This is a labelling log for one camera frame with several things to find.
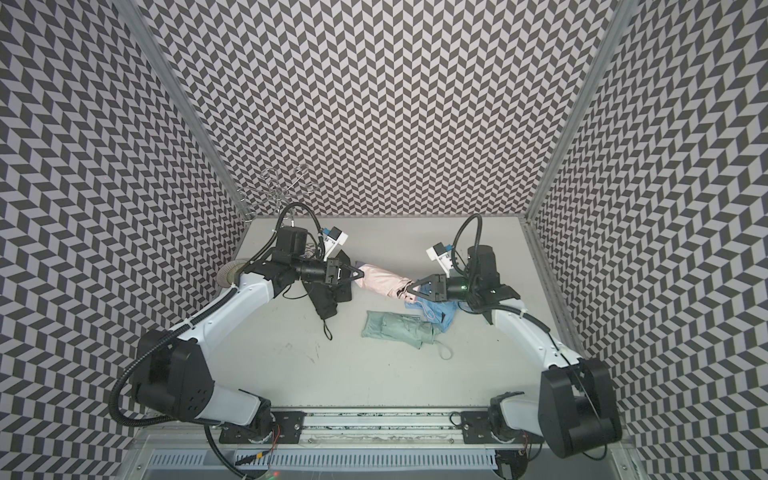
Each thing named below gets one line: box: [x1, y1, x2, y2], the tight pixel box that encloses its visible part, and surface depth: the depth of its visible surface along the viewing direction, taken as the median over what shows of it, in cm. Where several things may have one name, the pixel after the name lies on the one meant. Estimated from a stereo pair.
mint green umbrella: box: [361, 310, 441, 350], surface depth 88 cm
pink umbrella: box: [354, 261, 417, 303], surface depth 74 cm
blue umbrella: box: [405, 297, 458, 333], surface depth 91 cm
